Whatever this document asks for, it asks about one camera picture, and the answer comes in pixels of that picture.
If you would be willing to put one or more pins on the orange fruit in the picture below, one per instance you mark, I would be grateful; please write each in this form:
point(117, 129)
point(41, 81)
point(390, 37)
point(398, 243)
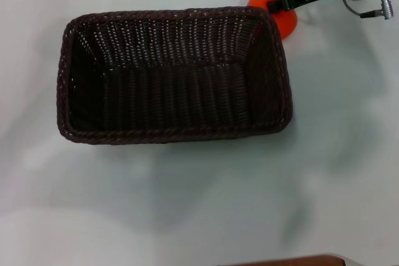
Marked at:
point(288, 24)

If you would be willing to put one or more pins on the dark brown woven basket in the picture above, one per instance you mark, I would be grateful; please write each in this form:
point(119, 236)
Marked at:
point(174, 85)

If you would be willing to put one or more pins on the brown table edge strip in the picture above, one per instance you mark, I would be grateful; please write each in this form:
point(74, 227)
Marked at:
point(299, 261)

